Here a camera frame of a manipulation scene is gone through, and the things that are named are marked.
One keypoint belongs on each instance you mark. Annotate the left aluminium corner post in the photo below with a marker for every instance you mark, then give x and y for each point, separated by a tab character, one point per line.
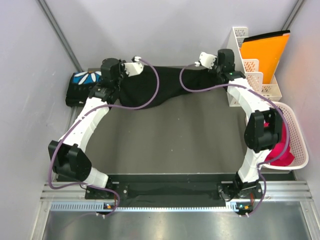
59	33

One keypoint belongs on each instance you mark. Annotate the folded black daisy t-shirt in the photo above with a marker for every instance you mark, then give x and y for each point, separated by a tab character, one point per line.
83	85

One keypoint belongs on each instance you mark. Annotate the white perforated file organizer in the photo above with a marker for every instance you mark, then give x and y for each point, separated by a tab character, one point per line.
250	67

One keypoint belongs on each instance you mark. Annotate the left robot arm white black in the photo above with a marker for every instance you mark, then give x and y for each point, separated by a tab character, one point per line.
67	155

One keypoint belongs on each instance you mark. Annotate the orange folder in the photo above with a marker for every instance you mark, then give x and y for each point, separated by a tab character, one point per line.
267	48

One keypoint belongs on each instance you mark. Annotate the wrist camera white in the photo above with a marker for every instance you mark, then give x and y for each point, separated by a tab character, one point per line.
206	60
133	68

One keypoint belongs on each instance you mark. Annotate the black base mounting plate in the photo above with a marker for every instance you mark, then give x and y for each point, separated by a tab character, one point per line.
176	194

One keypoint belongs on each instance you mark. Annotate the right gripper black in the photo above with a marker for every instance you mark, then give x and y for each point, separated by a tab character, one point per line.
213	70

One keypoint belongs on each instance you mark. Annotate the black graphic t-shirt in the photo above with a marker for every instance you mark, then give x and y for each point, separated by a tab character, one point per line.
151	88

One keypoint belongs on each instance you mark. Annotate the right aluminium corner post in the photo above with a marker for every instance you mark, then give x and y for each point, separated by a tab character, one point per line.
298	5

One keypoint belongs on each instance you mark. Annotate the aluminium frame rail front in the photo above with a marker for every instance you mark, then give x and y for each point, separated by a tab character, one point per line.
277	191

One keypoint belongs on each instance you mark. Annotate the pink red t-shirt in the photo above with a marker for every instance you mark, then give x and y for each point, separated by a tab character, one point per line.
287	158

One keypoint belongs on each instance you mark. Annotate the white plastic laundry basket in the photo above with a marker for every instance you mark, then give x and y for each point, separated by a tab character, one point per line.
295	135

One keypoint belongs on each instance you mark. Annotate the white slotted cable duct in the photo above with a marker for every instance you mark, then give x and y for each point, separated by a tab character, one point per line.
69	206

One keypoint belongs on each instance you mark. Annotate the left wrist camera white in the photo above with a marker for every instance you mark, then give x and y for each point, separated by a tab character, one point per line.
133	68

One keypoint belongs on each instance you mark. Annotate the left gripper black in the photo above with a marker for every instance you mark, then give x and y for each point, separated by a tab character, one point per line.
122	68

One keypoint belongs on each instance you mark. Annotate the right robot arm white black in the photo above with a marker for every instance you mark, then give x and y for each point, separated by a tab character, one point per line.
238	88

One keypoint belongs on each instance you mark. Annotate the aluminium corner post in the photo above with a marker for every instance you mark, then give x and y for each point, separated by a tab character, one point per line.
59	33
298	5

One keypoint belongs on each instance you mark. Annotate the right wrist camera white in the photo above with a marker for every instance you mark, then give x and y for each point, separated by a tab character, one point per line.
206	60

